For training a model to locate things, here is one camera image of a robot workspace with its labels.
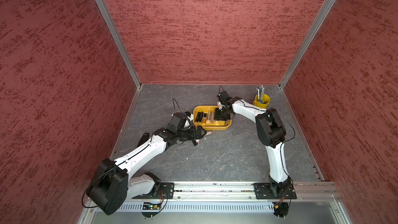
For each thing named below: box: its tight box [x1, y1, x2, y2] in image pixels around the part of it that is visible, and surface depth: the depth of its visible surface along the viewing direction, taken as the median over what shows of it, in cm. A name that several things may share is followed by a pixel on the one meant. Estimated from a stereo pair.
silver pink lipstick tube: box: [206, 110, 212, 123], surface depth 102 cm
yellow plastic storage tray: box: [192, 105, 233, 131], surface depth 100 cm
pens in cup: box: [256, 84, 265, 104], surface depth 100 cm
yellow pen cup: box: [252, 93, 271, 109], surface depth 102 cm
